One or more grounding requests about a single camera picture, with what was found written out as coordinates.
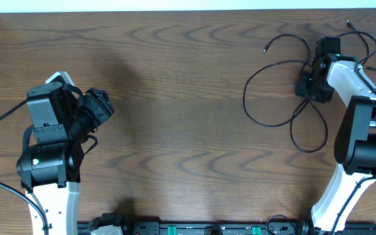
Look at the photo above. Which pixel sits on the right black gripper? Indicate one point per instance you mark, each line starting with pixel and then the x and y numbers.
pixel 324 97

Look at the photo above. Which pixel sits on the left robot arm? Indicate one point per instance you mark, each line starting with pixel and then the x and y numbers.
pixel 63 118

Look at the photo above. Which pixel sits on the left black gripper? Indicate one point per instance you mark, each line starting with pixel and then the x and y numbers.
pixel 100 101

